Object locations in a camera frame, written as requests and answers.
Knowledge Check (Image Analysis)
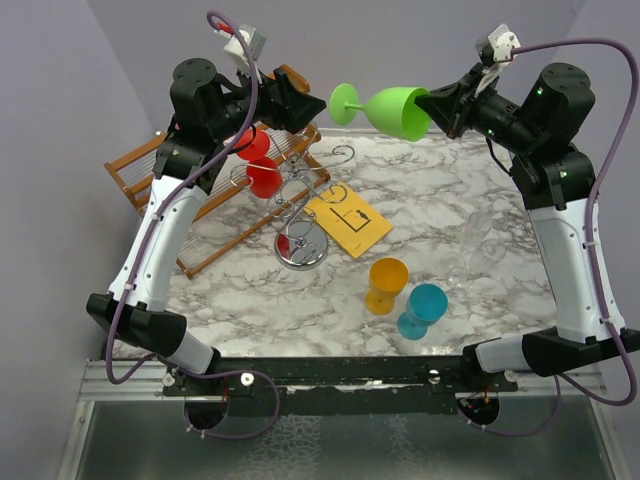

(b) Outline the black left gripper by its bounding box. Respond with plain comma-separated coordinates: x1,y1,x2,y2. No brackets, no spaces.
209,56,326,141

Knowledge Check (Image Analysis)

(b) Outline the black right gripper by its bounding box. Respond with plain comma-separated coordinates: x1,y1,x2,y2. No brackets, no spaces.
416,62,541,154

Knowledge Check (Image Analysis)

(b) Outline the green plastic wine glass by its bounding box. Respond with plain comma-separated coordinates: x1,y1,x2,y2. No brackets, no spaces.
328,83,431,142

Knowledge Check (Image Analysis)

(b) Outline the red plastic wine glass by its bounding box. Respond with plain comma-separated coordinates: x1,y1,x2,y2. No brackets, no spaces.
236,129,283,199

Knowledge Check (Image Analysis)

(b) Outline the orange plastic wine glass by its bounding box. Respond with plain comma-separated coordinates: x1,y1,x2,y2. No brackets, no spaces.
365,257,409,316

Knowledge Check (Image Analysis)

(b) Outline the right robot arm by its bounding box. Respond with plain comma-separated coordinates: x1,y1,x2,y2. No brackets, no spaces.
414,63,639,391

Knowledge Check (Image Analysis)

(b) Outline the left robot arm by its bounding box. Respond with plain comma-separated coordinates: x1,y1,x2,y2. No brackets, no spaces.
86,58,326,395

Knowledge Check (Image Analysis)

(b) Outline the wooden dish rack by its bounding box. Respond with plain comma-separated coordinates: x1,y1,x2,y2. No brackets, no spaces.
103,63,332,279

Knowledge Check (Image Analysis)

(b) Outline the chrome wine glass rack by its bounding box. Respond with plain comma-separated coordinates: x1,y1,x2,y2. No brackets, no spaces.
229,131,329,271

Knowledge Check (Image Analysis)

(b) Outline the clear wine glass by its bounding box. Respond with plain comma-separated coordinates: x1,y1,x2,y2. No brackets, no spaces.
460,211,506,280
440,252,473,291

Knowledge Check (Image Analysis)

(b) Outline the blue plastic wine glass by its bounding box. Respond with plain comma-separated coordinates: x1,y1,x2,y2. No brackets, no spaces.
397,283,449,340

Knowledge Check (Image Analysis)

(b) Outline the yellow Little Prince book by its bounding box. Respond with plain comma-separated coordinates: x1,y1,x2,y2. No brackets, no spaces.
307,182,393,259

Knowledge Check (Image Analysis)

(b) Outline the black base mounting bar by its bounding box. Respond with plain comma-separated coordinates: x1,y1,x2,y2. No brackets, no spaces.
163,355,517,417

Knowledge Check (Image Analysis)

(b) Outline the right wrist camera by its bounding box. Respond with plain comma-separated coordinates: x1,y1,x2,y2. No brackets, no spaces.
475,23,521,68

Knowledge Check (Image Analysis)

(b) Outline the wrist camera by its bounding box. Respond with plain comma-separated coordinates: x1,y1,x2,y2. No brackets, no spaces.
223,24,267,76
475,23,521,68

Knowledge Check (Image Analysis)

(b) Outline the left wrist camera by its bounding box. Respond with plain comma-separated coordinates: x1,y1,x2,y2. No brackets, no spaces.
223,24,267,76

